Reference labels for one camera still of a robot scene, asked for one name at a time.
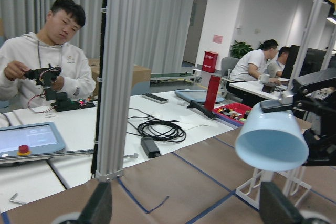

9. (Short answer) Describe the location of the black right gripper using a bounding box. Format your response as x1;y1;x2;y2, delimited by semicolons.
260;68;335;166

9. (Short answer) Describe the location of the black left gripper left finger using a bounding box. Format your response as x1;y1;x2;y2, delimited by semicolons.
77;182;112;224

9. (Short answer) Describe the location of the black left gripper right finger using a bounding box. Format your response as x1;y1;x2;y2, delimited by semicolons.
259;182;304;224

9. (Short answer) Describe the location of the light blue plastic cup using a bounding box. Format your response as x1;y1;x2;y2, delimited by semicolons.
235;103;309;172

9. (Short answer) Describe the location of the red parts tray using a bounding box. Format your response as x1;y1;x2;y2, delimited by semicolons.
212;103;252;127

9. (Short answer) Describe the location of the seated man white shirt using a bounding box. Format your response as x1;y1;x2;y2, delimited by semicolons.
226;39;278;108

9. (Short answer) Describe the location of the grey office chair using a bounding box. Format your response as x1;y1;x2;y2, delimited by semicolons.
220;57;239;98

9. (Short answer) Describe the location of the green potted plant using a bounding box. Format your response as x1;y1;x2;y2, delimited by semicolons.
230;40;253;59

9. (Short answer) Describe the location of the black computer monitor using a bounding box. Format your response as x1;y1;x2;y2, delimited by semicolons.
281;45;326;79

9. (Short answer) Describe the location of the blue teach pendant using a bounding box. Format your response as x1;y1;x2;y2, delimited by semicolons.
1;122;66;159
174;89;225;104

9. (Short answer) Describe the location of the red fire cabinet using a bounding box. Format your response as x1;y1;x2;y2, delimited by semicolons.
202;51;218;73

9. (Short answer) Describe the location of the black power brick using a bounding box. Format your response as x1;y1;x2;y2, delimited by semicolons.
141;137;161;158

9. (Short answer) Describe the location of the cardboard box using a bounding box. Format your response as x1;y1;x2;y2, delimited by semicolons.
88;58;151;97

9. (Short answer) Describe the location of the white wire cup rack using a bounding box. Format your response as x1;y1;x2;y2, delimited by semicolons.
235;165;313;208

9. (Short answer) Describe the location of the coiled black cable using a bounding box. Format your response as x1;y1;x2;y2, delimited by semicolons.
127;108;187;142

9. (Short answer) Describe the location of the aluminium frame post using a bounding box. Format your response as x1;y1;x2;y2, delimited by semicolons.
94;0;197;183

